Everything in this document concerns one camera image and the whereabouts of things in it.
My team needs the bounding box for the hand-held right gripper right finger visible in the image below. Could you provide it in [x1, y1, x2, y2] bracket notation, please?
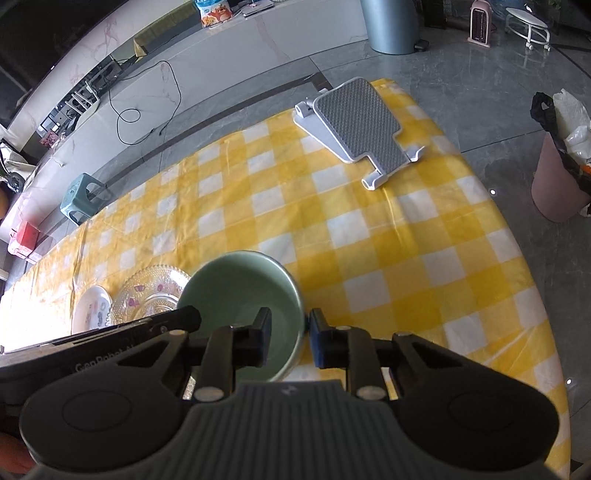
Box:
[308, 308, 468, 401]

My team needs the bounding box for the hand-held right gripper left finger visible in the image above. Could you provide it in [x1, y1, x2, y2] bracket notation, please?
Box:
[117, 307, 273, 402]

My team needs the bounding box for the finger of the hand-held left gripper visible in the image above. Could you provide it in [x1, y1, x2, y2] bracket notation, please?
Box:
[139, 305, 202, 335]

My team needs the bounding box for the clear patterned glass plate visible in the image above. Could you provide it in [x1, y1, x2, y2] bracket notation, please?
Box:
[107, 264, 192, 329]

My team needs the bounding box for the green ceramic bowl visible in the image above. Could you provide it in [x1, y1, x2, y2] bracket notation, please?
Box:
[177, 250, 306, 383]

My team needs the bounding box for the small white printed plate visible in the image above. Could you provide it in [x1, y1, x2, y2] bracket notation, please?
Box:
[71, 285, 113, 334]

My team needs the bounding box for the yellow checked tablecloth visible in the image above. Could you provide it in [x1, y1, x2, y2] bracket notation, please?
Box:
[0, 78, 573, 476]

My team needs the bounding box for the red box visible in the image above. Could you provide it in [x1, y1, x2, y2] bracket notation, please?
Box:
[7, 220, 40, 257]

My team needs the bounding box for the teal plastic stool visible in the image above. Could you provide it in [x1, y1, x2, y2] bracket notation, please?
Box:
[60, 173, 114, 227]

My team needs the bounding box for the white folding chair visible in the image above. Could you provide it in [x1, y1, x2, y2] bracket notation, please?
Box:
[294, 78, 426, 191]

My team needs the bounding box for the white router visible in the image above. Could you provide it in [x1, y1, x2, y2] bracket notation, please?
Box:
[69, 80, 101, 114]

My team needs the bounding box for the pink trash bin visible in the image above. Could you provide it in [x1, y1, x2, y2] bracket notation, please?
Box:
[531, 134, 591, 223]

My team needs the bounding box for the white marble TV cabinet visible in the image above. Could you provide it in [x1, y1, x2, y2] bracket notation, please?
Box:
[0, 0, 370, 222]

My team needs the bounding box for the colourful snack bag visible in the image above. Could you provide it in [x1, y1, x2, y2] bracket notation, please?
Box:
[195, 0, 234, 28]

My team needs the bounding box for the grey laptop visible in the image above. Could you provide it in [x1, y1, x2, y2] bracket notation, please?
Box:
[240, 0, 273, 18]

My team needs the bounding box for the black trash bag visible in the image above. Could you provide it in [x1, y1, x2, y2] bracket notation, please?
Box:
[531, 91, 591, 178]

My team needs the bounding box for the blue-grey cylindrical pedal bin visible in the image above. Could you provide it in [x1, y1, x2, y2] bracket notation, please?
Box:
[359, 0, 430, 55]

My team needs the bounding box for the white plastic bag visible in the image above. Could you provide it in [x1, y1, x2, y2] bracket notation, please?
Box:
[551, 89, 591, 162]

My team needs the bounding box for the white space heater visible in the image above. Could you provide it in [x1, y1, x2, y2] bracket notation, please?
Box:
[466, 0, 497, 47]

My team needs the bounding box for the white round wheeled stool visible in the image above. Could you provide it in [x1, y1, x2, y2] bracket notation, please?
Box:
[505, 7, 552, 51]

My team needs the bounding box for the black cable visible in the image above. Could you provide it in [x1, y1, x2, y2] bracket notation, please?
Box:
[108, 60, 183, 146]

